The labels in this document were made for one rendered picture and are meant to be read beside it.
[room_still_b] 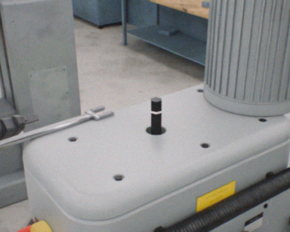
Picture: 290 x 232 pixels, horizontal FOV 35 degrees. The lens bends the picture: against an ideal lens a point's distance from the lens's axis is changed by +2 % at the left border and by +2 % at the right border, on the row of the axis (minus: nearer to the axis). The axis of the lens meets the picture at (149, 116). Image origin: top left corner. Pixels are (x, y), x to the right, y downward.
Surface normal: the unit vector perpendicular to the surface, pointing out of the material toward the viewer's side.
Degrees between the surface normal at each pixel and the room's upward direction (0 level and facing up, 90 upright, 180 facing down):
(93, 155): 0
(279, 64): 90
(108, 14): 90
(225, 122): 0
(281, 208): 90
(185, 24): 90
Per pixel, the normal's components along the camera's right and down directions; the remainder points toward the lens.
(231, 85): -0.64, 0.35
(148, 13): -0.80, 0.27
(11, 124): 0.63, -0.51
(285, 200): 0.59, 0.36
